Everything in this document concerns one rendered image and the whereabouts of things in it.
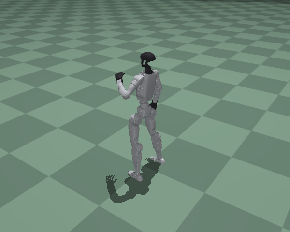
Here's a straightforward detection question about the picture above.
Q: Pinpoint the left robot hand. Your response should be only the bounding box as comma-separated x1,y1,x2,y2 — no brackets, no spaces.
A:
115,72,125,83

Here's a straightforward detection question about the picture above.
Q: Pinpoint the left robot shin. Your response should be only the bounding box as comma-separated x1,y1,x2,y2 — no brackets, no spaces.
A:
131,145,142,175

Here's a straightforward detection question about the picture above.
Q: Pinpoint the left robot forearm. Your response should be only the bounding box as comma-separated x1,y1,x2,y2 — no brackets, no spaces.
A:
117,79,127,96

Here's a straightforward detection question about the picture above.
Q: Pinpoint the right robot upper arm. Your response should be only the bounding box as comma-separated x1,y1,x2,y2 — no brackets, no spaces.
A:
154,70,162,92

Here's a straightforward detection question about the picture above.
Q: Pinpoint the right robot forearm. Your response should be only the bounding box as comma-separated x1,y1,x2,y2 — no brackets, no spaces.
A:
153,91,161,103

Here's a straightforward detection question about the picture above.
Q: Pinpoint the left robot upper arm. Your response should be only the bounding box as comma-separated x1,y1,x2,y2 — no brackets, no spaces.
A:
121,75,144,99

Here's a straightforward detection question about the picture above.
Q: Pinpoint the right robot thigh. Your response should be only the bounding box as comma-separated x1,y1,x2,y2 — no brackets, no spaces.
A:
145,108,160,142

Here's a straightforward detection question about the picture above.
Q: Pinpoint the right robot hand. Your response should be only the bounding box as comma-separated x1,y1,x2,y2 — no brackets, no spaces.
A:
150,100,158,110

